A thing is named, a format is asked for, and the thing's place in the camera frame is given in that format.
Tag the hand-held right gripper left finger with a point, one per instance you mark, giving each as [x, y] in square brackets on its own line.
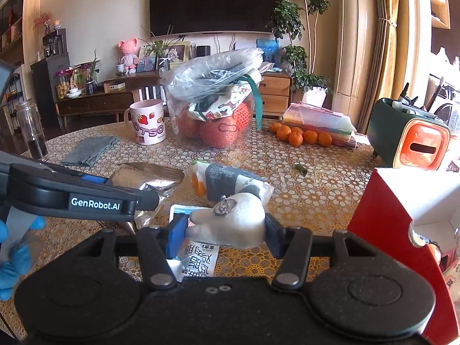
[176, 237]

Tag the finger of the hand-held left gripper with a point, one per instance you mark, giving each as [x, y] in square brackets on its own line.
[43, 197]
[94, 179]

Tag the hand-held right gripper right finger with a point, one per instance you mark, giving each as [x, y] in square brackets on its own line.
[274, 237]

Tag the white blue snack packet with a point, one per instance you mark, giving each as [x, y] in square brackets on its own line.
[197, 258]

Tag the white plush toy with keyring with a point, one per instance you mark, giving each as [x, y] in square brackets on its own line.
[233, 222]

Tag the brown silver foil pouch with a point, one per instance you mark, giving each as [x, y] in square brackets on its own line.
[151, 176]

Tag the white grey snack packet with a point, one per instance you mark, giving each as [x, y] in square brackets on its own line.
[230, 181]

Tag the red cardboard box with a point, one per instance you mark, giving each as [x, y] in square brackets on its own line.
[384, 215]

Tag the lace-patterned desktop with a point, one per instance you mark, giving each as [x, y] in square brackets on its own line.
[305, 205]

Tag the person's left hand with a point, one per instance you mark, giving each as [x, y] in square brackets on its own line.
[14, 269]

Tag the grey cloth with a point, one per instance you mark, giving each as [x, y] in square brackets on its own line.
[90, 151]

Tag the clear glass bottle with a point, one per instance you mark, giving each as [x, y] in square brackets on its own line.
[32, 133]

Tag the small green leaf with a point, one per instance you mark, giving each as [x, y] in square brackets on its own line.
[300, 169]

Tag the pink strawberry mug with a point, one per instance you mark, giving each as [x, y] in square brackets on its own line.
[147, 124]

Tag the dark wooden tv console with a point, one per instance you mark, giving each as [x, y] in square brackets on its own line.
[100, 102]

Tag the white bowls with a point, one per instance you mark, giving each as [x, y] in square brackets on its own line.
[74, 93]

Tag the small cardboard box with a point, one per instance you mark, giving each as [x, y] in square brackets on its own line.
[115, 87]

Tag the glass jar with yellow contents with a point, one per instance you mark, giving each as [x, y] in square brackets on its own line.
[62, 86]

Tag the small potted plant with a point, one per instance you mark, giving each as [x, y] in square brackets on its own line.
[88, 79]

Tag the wooden chair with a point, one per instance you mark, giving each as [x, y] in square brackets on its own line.
[147, 93]

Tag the dark tall cabinet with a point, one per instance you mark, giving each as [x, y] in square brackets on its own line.
[48, 86]

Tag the pile of oranges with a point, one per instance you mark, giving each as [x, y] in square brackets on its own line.
[300, 136]

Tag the red netted apple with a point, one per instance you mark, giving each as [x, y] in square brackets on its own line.
[186, 125]
[221, 131]

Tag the small white cup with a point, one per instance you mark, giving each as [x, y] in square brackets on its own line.
[120, 69]

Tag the pink plush doll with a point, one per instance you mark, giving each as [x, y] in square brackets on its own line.
[128, 55]

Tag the stack of colourful plastic folders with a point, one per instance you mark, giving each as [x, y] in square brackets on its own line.
[323, 118]

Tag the green ribbon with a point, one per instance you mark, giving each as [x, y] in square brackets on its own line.
[256, 100]

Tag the printed fabric pouch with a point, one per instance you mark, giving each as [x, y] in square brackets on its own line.
[219, 106]

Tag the grass plant in dark vase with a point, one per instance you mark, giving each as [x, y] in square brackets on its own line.
[163, 57]

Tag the black coffee machine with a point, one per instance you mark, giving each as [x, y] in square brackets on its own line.
[54, 43]

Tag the light wooden drawer cabinet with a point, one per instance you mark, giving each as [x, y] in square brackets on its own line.
[275, 93]

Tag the framed photo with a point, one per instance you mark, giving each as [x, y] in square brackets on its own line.
[178, 53]

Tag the clear plastic bag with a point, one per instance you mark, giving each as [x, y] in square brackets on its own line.
[212, 75]

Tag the small figurine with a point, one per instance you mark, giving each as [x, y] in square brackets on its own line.
[56, 25]

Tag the pink flowers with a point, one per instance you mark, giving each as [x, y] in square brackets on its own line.
[42, 21]

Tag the black speaker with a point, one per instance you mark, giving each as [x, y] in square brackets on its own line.
[203, 51]

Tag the green orange desk organiser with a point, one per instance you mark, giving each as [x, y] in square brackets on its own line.
[417, 140]

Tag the tall potted green plant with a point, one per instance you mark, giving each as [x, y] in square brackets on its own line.
[305, 54]

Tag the blue picture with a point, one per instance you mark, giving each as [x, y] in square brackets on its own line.
[267, 48]

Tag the black pens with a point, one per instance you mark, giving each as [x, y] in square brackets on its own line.
[406, 95]

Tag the beige standing air conditioner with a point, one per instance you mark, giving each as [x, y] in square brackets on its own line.
[354, 43]

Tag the black flat television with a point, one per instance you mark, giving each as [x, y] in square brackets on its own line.
[215, 1]

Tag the paint brush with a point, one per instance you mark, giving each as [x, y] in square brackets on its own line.
[435, 93]

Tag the white washing machine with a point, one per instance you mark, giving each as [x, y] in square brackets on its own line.
[447, 104]

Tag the yellow curtain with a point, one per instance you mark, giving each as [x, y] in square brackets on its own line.
[384, 43]

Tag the white wall shelf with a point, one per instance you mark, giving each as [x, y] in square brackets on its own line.
[440, 3]

